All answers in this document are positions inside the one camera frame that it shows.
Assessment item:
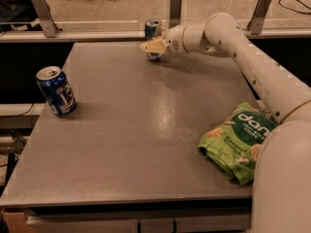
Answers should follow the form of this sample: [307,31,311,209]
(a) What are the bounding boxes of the metal bracket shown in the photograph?
[247,0,272,35]
[169,0,182,27]
[31,0,58,38]

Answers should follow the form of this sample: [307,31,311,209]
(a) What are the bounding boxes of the blue pepsi can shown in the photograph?
[36,66,77,116]

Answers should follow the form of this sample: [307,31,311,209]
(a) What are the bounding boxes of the middle metal bracket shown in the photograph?
[169,0,182,27]

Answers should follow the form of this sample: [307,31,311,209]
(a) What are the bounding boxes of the black cable at left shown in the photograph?
[0,103,35,118]

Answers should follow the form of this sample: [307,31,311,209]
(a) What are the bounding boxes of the left metal bracket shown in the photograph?
[31,0,58,38]

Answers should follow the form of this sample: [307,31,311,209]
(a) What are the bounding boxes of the redbull can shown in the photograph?
[145,18,162,62]

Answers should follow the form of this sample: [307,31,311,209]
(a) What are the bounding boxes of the right metal bracket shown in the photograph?
[247,0,272,35]

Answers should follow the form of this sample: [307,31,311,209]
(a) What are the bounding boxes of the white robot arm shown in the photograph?
[140,13,311,233]

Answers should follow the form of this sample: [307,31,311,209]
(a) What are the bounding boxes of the black floor cable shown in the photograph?
[276,0,311,17]

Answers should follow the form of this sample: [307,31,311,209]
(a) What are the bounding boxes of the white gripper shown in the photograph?
[140,25,187,54]

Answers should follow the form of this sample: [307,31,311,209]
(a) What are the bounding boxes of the green rice chip bag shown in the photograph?
[198,102,277,185]

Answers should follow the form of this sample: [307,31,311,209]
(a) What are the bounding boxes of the brown cardboard box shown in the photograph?
[4,212,32,233]

